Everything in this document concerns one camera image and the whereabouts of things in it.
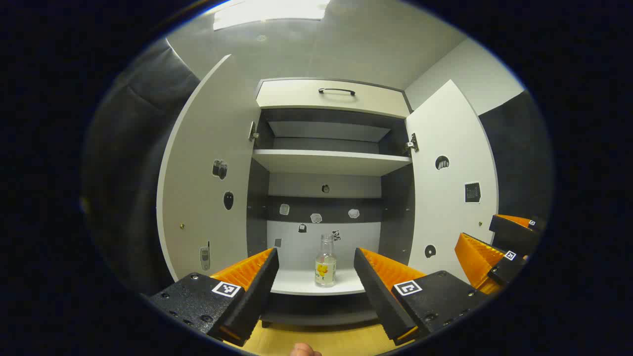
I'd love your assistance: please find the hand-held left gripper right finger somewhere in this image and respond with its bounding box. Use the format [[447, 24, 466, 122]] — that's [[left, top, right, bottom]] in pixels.
[[353, 247, 490, 346]]

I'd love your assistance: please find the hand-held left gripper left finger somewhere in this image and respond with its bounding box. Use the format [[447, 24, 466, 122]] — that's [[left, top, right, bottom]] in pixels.
[[148, 247, 280, 347]]

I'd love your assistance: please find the clear glass bottle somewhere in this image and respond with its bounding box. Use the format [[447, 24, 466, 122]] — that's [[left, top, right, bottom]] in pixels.
[[315, 234, 337, 287]]

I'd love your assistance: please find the white cabinet door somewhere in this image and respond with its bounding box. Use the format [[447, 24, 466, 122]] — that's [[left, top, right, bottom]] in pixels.
[[156, 54, 261, 282], [406, 79, 499, 285]]

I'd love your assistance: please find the white cabinet shelf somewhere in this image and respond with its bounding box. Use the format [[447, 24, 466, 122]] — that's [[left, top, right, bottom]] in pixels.
[[252, 149, 412, 177]]

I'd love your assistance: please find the white cabinet drawer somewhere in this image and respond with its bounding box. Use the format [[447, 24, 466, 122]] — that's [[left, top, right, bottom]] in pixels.
[[256, 79, 411, 118]]

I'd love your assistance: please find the black backdrop cloth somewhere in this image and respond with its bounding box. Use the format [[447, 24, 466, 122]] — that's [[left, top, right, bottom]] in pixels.
[[82, 40, 552, 297]]

